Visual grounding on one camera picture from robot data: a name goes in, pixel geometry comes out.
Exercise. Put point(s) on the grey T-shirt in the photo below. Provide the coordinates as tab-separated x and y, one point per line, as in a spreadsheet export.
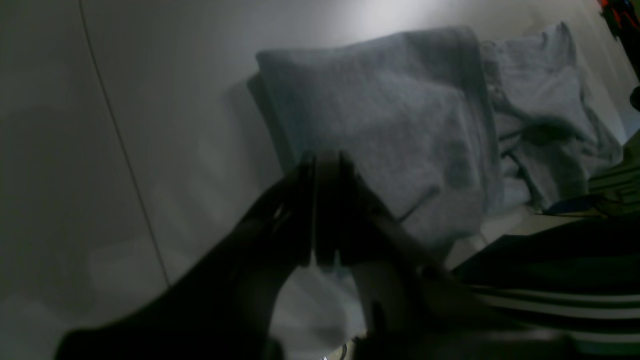
447	130

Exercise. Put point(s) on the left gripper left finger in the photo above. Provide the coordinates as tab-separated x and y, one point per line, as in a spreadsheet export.
223	307

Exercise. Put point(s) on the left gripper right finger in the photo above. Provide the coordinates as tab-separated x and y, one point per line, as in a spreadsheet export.
413	308

